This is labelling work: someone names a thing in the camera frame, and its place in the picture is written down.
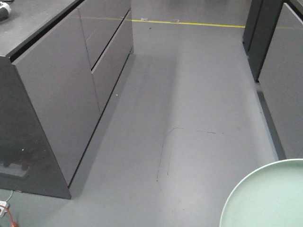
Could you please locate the light green plate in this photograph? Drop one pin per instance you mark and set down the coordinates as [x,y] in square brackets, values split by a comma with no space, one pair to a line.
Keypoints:
[270,196]

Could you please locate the grey kitchen island cabinet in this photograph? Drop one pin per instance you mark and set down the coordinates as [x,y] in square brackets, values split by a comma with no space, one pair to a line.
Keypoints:
[60,61]

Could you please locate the grey counter base cabinet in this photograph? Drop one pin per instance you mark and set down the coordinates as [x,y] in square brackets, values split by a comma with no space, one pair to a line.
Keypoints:
[281,80]

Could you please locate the dark tall cabinet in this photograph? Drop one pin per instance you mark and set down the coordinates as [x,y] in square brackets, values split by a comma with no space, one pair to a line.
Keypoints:
[261,22]

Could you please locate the white power adapter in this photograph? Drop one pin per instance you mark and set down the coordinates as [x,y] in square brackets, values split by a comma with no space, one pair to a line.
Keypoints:
[3,208]

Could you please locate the white device on island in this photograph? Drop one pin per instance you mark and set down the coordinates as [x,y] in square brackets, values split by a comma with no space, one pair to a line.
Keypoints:
[5,10]

